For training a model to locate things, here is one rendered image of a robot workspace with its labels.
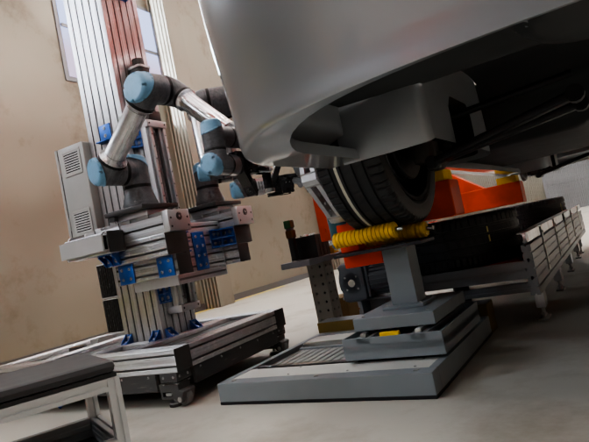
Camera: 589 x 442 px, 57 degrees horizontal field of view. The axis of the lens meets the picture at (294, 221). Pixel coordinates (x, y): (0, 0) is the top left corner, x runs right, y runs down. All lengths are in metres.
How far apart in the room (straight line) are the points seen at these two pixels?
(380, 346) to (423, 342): 0.15
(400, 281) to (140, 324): 1.28
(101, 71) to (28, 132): 2.90
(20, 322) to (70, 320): 0.50
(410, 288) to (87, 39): 1.94
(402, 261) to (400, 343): 0.32
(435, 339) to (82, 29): 2.18
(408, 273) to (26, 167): 4.19
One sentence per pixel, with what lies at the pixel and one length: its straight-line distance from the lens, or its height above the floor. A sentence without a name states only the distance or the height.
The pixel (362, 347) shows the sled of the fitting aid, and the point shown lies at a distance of 1.94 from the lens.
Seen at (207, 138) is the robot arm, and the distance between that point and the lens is 1.89.
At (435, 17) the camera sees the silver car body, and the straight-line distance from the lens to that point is 0.99.
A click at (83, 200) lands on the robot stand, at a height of 0.95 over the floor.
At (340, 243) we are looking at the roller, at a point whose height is 0.50.
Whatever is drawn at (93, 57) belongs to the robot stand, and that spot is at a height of 1.61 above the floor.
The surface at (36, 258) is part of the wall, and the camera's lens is 5.41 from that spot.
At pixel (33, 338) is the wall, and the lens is 5.32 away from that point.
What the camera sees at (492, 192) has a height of 0.64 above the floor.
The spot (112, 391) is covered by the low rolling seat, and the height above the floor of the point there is 0.27.
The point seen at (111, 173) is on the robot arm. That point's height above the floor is 0.96.
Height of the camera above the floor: 0.51
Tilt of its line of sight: 3 degrees up
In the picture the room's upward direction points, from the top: 11 degrees counter-clockwise
